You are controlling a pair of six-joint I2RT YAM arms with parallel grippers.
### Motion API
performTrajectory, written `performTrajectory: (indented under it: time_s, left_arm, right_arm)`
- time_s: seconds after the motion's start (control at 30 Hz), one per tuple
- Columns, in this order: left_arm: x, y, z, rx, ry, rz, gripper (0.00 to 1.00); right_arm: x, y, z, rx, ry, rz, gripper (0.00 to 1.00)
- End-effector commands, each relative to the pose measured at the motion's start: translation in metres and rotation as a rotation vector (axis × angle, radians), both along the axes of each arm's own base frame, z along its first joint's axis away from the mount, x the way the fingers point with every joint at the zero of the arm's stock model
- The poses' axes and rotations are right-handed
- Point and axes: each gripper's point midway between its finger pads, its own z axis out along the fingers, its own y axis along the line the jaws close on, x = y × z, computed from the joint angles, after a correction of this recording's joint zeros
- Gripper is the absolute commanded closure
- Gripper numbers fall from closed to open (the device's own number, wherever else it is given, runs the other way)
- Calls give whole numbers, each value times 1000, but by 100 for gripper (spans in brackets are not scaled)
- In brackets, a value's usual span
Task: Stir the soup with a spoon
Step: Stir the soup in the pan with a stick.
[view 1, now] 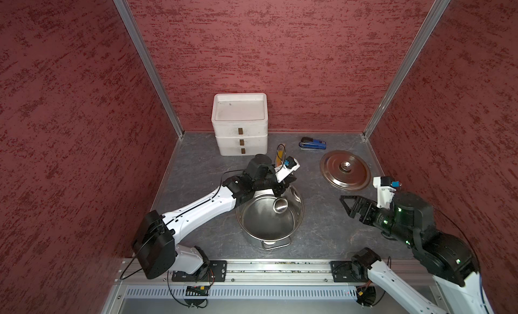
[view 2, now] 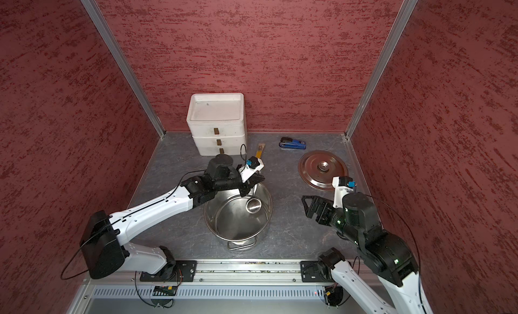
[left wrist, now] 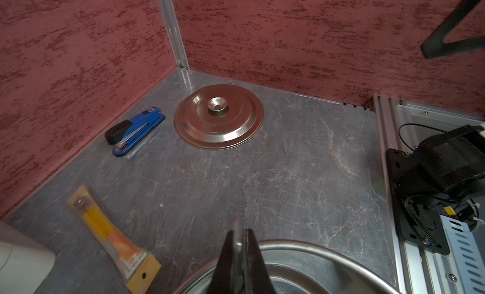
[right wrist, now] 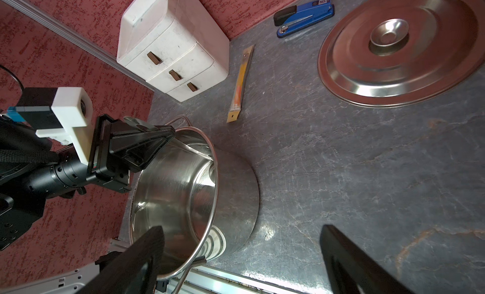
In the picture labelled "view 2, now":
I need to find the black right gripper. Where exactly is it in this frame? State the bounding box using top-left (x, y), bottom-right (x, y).
top-left (300, 193), bottom-right (362, 242)

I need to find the long steel ladle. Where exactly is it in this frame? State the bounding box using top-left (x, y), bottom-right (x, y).
top-left (246, 197), bottom-right (263, 214)

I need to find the steel pot lid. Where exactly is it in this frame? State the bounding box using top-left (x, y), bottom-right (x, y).
top-left (298, 150), bottom-right (349, 191)

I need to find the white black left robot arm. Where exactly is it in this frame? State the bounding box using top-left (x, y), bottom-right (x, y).
top-left (80, 154), bottom-right (264, 282)

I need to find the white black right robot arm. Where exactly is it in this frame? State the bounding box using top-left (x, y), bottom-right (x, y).
top-left (302, 193), bottom-right (433, 313)

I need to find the stainless steel stock pot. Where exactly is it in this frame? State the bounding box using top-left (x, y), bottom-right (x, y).
top-left (204, 183), bottom-right (273, 251)

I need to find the blue black stapler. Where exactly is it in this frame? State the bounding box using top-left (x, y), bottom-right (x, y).
top-left (279, 137), bottom-right (307, 150)

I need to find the white three-drawer storage box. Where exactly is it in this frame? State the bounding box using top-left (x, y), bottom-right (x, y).
top-left (186, 93), bottom-right (248, 157)

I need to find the white perforated vent strip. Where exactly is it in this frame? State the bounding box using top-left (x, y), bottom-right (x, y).
top-left (92, 285), bottom-right (326, 301)

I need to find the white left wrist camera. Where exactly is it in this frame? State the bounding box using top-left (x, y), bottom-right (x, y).
top-left (237, 156), bottom-right (264, 183)

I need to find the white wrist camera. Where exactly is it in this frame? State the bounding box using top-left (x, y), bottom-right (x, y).
top-left (237, 156), bottom-right (264, 183)
top-left (332, 176), bottom-right (356, 208)

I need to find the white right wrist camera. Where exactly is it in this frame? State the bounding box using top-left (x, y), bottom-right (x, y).
top-left (332, 176), bottom-right (356, 208)

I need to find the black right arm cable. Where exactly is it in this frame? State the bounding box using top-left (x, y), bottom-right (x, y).
top-left (366, 194), bottom-right (424, 314)

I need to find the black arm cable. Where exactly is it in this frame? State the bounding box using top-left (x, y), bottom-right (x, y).
top-left (366, 194), bottom-right (424, 314)
top-left (60, 143), bottom-right (248, 281)

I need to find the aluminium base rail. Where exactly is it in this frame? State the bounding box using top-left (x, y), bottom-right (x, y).
top-left (67, 259), bottom-right (364, 313)

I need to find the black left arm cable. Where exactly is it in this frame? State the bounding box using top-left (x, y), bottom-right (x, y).
top-left (60, 143), bottom-right (248, 281)

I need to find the right aluminium corner post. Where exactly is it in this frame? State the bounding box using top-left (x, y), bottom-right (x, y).
top-left (345, 0), bottom-right (419, 140)

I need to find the aluminium corner post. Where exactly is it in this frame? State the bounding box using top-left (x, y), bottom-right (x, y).
top-left (80, 0), bottom-right (167, 139)
top-left (345, 0), bottom-right (419, 140)

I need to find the left aluminium corner post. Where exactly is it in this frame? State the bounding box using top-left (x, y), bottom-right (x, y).
top-left (80, 0), bottom-right (167, 139)

